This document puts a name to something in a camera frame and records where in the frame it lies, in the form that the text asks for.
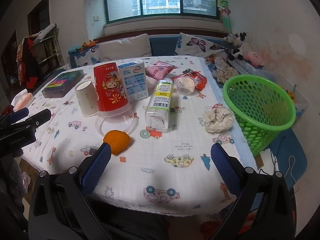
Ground dark box with colourful print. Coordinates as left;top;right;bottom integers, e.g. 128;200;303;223
41;70;85;99

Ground orange snack packet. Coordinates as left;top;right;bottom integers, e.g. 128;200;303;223
171;68;208;92

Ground blue floor mat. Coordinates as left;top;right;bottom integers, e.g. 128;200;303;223
269;129;308;188

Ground red and black clothes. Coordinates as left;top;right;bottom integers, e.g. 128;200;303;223
16;36;38;89

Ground green framed window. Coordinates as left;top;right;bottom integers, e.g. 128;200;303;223
103;0;221;24

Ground pink tissue pack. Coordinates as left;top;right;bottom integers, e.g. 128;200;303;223
11;89;34;112

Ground pink plush toy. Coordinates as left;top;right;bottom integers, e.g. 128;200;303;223
243;51;263;67

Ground clear plastic lid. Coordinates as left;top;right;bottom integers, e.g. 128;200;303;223
95;106;139;137

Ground black cable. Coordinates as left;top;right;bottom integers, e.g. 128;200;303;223
271;135;286;174

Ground green plastic mesh basket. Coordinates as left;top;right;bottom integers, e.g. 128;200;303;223
222;74;297;157

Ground grey checkered cushion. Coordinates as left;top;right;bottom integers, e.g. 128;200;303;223
228;58;263;75

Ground colourful pinwheel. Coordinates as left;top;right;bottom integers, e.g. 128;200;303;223
216;0;233;33

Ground clear plastic pudding cup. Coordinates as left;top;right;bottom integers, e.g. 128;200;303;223
174;76;196;97

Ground beige patterned cloth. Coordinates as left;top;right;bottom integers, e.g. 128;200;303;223
214;56;240;84

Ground small butterfly print pillow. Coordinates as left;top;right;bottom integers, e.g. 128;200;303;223
73;47;102;68

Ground large butterfly print pillow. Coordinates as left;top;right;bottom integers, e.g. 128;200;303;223
174;32;231;61

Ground brown wooden door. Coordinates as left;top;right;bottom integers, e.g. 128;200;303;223
27;0;50;37

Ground red printed paper cup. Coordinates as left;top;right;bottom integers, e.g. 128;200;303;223
93;62;129;112

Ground clear storage box with toys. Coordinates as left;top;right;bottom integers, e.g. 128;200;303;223
260;69;309;117

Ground white cable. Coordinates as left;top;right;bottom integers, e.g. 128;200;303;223
286;154;301;181

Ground orange peel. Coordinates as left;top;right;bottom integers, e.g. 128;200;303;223
103;130;131;155

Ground blue sofa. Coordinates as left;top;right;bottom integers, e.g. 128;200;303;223
68;34;233;68

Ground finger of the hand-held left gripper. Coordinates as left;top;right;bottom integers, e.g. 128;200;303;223
0;107;30;124
10;109;52;131

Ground white paper cup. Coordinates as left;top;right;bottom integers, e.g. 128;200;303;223
75;81;98;117

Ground blue and white milk carton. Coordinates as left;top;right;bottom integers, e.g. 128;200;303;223
118;61;148;103

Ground crumpled white tissue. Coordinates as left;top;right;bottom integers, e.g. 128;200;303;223
203;106;234;133

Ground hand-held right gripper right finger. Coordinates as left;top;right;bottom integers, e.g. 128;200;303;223
210;142;293;240

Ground black and white cow plush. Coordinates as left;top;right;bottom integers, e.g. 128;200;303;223
230;32;248;61

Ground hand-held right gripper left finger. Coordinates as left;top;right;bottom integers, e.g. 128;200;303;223
28;142;113;240

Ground metal clothes rack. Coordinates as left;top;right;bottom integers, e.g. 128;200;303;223
32;23;64;73

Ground pink snack packet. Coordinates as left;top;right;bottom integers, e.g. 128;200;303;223
145;60;177;79

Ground beige pillow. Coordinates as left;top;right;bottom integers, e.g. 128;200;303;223
98;33;153;63

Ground clear plastic bottle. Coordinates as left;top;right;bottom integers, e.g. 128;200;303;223
145;79;174;133

